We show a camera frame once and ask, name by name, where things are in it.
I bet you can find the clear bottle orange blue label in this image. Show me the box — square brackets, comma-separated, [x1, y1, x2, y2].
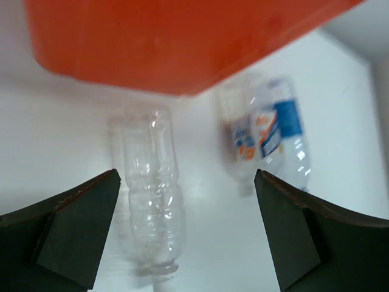
[216, 78, 259, 196]

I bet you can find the clear bottle blue label blue cap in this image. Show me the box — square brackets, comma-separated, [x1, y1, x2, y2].
[252, 77, 311, 191]

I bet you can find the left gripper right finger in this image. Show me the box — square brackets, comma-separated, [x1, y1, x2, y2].
[255, 170, 388, 291]

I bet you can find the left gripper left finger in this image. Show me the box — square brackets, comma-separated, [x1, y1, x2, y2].
[1, 169, 121, 291]

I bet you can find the clear unlabelled bottle white cap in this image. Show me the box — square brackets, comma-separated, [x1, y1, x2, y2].
[109, 103, 186, 278]

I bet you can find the orange plastic bin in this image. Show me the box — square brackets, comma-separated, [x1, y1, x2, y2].
[24, 0, 359, 95]

